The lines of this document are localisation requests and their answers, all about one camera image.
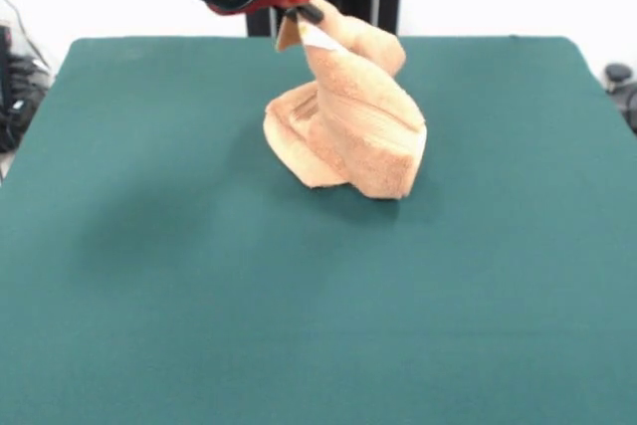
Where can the black upright box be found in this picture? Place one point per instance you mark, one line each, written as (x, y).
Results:
(4, 66)

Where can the tan terry towel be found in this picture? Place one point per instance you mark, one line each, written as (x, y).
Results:
(358, 111)

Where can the dark green table cloth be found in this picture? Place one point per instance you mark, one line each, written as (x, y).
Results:
(199, 271)

